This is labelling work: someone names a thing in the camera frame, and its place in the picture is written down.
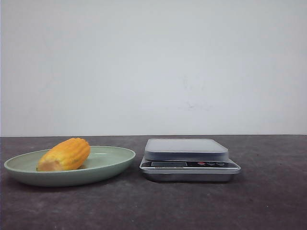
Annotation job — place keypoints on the green plastic plate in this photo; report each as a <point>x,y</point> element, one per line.
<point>102,163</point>

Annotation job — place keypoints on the silver digital kitchen scale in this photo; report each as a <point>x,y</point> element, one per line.
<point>187,160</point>

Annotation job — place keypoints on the yellow corn cob piece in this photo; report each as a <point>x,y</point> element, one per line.
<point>65,156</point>

